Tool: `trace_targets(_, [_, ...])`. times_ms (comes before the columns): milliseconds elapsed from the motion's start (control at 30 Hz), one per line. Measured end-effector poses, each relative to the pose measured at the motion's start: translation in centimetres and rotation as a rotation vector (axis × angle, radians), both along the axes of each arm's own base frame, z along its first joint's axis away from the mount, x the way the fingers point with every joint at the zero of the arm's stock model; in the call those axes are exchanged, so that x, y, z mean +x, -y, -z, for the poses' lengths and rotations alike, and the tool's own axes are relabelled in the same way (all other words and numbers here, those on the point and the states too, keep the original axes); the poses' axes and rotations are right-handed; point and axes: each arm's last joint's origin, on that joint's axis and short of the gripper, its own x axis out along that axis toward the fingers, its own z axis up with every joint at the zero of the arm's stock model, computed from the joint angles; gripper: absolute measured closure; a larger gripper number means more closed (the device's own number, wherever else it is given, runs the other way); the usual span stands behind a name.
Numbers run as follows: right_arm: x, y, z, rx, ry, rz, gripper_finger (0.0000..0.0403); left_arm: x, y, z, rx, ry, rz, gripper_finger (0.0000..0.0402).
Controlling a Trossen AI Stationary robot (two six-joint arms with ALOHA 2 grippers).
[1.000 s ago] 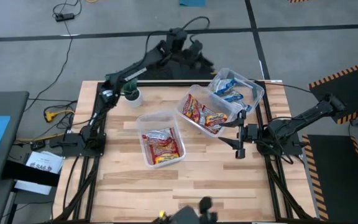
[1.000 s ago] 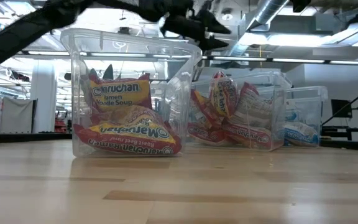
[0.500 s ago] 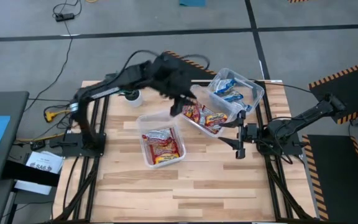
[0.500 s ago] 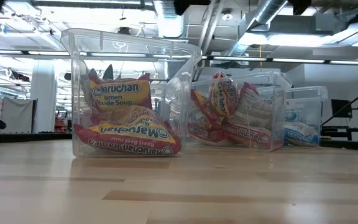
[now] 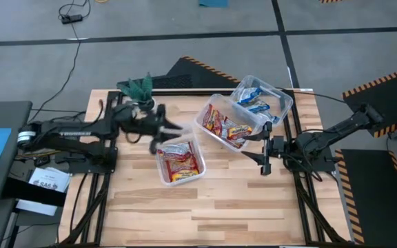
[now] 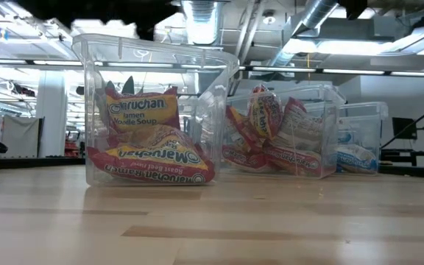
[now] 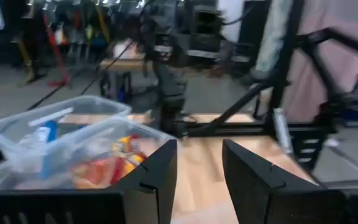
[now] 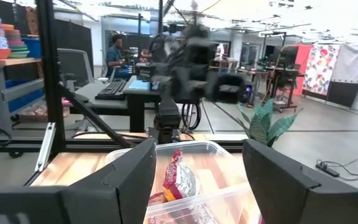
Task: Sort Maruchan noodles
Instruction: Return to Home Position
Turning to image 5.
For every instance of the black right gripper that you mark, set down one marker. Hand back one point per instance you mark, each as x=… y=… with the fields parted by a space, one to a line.
x=267 y=148

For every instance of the black power strip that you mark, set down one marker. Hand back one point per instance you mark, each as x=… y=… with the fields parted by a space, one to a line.
x=71 y=18

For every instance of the green plant in white pot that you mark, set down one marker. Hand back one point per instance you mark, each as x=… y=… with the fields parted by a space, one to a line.
x=140 y=90

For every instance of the black power adapter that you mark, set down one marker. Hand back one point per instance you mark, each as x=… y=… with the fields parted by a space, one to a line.
x=41 y=160

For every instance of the black hazard-striped floor mat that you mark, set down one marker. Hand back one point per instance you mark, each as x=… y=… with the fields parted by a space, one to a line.
x=331 y=1
x=391 y=100
x=198 y=74
x=374 y=199

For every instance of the grey desk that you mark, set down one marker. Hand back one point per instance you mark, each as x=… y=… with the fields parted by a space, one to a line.
x=16 y=117

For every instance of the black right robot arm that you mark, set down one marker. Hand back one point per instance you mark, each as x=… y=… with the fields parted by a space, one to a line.
x=340 y=129

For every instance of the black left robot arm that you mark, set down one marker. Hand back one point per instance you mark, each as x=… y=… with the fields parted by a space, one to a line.
x=67 y=132

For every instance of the white printed paper sheet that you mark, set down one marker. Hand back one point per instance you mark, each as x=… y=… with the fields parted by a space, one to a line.
x=47 y=179

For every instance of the white flat box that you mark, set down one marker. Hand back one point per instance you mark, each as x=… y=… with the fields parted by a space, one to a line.
x=36 y=207

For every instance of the white label sticker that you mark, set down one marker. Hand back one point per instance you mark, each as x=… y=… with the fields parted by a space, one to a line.
x=307 y=90

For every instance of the blue floor mat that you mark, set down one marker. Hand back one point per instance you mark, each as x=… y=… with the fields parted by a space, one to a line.
x=214 y=2

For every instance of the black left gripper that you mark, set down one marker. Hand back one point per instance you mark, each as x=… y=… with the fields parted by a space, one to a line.
x=153 y=125

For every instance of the blue Maruchan ramen pack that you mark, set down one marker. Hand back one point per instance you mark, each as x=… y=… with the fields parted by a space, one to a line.
x=250 y=95
x=272 y=118
x=258 y=107

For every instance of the small clear plastic bin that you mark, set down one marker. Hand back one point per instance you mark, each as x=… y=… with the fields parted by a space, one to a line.
x=201 y=165

